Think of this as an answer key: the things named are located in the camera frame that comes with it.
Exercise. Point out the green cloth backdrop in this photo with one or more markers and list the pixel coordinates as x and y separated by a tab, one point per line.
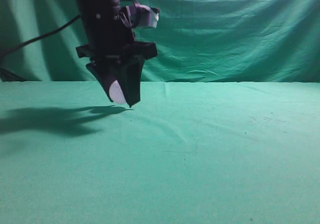
197	41

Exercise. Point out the wrist camera with grey cable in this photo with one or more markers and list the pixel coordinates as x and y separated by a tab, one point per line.
139	15

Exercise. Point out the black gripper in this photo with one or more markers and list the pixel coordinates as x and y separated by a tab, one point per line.
115	39

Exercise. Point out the white dimpled golf ball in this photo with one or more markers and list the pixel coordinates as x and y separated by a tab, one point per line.
116	94

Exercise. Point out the green cloth table cover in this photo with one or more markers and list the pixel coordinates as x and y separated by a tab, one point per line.
188	153

